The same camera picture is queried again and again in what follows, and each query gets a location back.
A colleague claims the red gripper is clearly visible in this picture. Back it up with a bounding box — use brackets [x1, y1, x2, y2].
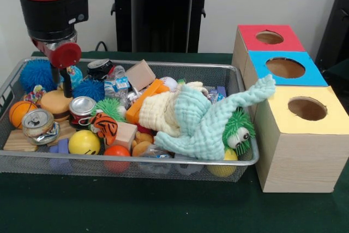
[32, 38, 82, 99]

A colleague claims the globe print ball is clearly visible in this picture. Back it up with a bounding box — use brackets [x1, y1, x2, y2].
[58, 65, 84, 91]

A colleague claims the mint green cloth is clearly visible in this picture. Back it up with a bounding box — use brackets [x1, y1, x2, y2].
[154, 74, 276, 160]

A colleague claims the grey mesh bin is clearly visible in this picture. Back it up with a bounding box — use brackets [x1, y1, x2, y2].
[0, 57, 259, 183]

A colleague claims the wooden box with three holes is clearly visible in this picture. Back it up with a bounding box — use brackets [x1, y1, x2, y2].
[231, 24, 349, 193]

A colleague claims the toy foam burger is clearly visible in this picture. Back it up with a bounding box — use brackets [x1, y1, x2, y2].
[40, 90, 74, 123]

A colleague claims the small blue spiky ball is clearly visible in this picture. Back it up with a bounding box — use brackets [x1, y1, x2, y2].
[72, 79, 106, 103]

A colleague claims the small orange basketball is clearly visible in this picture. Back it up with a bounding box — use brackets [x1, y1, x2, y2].
[8, 100, 38, 129]

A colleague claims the small tiger plush toy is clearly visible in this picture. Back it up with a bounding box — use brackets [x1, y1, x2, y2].
[89, 112, 118, 146]

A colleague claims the yellow ball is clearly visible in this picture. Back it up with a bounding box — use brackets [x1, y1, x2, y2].
[68, 130, 101, 155]

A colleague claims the wooden cube block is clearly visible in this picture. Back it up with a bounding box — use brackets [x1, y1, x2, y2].
[124, 59, 157, 92]

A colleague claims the cream cloth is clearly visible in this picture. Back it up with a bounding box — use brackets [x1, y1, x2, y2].
[139, 81, 208, 138]

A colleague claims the green spiky ball with eyes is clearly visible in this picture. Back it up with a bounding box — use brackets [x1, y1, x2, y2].
[221, 107, 256, 157]

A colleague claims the black cable loop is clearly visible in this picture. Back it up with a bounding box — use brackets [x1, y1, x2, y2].
[94, 41, 110, 52]

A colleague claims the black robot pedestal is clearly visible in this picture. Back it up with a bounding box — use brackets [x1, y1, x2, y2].
[105, 0, 220, 53]

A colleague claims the black frame between tables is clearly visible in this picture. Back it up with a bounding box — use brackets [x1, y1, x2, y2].
[315, 0, 349, 67]

